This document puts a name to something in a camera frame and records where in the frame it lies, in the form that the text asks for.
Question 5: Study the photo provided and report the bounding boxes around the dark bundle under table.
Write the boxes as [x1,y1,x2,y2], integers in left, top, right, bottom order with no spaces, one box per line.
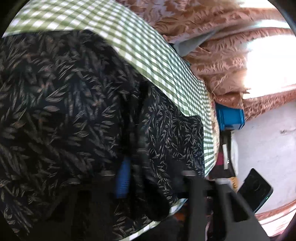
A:
[208,130,237,180]

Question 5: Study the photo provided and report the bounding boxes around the pink floral curtain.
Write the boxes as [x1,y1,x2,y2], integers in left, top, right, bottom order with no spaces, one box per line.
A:
[116,0,285,44]

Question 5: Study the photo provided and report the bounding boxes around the brown patterned curtain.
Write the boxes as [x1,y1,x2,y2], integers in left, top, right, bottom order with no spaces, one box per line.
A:
[183,27,296,122]

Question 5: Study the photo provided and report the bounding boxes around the black leaf print pants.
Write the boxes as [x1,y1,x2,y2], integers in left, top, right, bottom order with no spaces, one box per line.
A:
[0,29,205,241]

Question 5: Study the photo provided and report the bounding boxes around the black smartphone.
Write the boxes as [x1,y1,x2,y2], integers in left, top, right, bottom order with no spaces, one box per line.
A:
[238,168,274,213]

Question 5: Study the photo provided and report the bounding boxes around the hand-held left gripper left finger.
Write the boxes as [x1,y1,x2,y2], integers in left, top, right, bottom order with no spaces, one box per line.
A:
[53,156,132,241]

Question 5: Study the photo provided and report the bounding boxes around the green checked tablecloth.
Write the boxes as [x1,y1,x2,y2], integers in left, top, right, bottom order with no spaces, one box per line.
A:
[2,0,216,241]

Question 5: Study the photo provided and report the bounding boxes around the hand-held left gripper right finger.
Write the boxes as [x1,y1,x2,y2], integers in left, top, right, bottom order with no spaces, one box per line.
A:
[176,171,270,241]

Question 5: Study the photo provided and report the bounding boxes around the blue plastic crate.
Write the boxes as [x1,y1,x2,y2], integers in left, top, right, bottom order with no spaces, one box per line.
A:
[216,104,245,131]

